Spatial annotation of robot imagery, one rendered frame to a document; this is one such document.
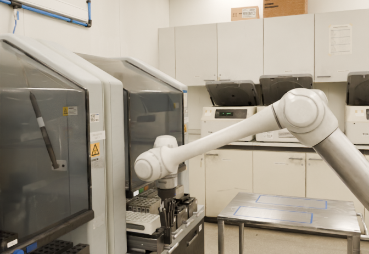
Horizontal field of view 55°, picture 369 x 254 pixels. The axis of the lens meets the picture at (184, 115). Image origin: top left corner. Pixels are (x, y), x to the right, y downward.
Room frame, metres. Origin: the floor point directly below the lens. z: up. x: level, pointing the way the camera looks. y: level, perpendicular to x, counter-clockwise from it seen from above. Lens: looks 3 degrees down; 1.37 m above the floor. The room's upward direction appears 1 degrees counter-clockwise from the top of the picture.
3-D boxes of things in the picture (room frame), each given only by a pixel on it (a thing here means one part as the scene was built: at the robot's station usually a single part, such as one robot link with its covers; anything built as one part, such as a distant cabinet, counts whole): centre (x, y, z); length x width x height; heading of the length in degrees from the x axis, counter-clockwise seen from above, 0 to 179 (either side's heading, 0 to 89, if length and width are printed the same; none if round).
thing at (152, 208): (1.65, 0.15, 0.85); 0.12 x 0.02 x 0.06; 159
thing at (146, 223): (1.53, 0.26, 0.83); 0.30 x 0.10 x 0.06; 69
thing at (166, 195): (1.46, 0.08, 0.96); 0.08 x 0.07 x 0.09; 158
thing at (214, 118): (4.01, -0.54, 1.22); 0.62 x 0.56 x 0.64; 157
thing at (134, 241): (1.58, 0.39, 0.78); 0.73 x 0.14 x 0.09; 68
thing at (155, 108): (1.81, 0.34, 1.28); 0.61 x 0.51 x 0.63; 158
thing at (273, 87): (3.80, -1.08, 1.24); 0.62 x 0.56 x 0.69; 159
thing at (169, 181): (1.46, 0.08, 1.03); 0.09 x 0.09 x 0.06
